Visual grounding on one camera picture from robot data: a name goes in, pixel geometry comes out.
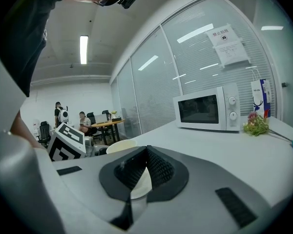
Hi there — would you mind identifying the tissue box with flowers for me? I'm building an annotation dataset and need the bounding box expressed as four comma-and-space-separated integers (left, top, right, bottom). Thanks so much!
110, 110, 123, 122

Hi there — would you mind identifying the person's black shirt torso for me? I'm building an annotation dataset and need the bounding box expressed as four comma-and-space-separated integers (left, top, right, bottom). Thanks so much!
0, 0, 67, 98

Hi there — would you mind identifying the white paper notice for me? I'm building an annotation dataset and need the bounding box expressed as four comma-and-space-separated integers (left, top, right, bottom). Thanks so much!
206, 23, 251, 69

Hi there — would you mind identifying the long ceiling light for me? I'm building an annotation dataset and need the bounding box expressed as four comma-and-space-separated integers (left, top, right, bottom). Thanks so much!
79, 35, 89, 65

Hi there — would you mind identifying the white and blue paper bag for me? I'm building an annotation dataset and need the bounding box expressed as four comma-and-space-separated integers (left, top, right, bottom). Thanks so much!
250, 78, 272, 118

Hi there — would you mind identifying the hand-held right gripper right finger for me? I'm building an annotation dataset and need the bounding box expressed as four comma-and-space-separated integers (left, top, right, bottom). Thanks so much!
130, 144, 272, 234

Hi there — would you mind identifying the silver laptop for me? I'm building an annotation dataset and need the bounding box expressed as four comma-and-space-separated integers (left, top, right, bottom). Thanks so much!
94, 114, 108, 124

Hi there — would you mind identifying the round wooden table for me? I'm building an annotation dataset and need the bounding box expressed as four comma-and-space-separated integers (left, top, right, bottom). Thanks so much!
90, 118, 126, 144

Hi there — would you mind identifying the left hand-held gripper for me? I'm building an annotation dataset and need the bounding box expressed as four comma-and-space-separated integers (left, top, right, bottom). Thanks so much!
46, 122, 107, 162

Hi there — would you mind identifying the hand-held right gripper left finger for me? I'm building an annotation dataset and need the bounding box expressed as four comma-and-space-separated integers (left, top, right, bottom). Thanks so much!
52, 145, 147, 231

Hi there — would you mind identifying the white microwave oven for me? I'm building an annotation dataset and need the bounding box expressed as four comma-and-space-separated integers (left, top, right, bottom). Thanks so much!
172, 82, 241, 133

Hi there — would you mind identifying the pink flower bouquet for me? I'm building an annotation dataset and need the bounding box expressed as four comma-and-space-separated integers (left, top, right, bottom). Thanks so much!
242, 111, 293, 143

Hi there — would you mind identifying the white paper cup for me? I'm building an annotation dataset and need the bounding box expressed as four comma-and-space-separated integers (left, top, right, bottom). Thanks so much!
105, 139, 154, 200

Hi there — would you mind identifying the person's left forearm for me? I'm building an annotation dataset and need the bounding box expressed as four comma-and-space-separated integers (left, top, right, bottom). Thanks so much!
9, 110, 47, 151

